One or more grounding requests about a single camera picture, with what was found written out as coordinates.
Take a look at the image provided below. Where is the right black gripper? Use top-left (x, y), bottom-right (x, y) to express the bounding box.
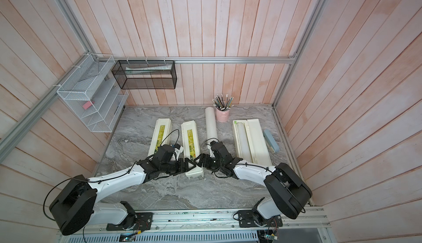
top-left (193, 153), bottom-right (225, 172)

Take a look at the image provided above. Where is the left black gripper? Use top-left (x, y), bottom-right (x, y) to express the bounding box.
top-left (160, 157), bottom-right (197, 176)

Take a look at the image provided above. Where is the cream dispenser lid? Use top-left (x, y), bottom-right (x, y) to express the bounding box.
top-left (181, 121), bottom-right (204, 179)
top-left (246, 119), bottom-right (272, 166)

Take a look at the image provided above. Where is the thick plastic wrap roll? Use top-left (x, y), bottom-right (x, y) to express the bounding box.
top-left (205, 107), bottom-right (218, 147)

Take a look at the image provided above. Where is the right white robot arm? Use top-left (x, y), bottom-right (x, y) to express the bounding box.
top-left (194, 141), bottom-right (312, 226)

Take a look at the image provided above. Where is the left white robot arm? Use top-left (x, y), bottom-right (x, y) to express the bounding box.
top-left (48, 145), bottom-right (196, 235)

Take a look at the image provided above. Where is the far left cream dispenser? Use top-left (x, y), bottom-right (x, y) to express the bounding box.
top-left (148, 118), bottom-right (172, 156)

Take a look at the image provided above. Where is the pink pencil cup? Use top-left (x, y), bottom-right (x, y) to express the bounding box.
top-left (215, 109), bottom-right (230, 123)

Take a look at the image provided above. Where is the bundle of pencils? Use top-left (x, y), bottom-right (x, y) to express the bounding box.
top-left (213, 94), bottom-right (234, 112)

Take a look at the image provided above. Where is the blue stapler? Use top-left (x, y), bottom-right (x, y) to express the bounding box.
top-left (263, 129), bottom-right (280, 153)

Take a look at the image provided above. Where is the pink eraser block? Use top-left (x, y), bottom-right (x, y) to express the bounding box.
top-left (82, 101), bottom-right (93, 110)

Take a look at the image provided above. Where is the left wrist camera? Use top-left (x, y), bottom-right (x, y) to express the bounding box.
top-left (173, 144), bottom-right (184, 161)

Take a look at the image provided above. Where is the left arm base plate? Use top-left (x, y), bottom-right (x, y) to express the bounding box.
top-left (106, 212), bottom-right (153, 232)

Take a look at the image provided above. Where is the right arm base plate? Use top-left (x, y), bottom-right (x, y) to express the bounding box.
top-left (233, 210), bottom-right (283, 228)

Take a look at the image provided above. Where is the aluminium front rail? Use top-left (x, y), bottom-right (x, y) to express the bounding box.
top-left (65, 207), bottom-right (331, 237)

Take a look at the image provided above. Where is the black wire basket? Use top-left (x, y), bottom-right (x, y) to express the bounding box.
top-left (112, 59), bottom-right (178, 90)

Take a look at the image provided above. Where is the white wire shelf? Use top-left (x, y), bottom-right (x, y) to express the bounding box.
top-left (57, 53), bottom-right (129, 133)

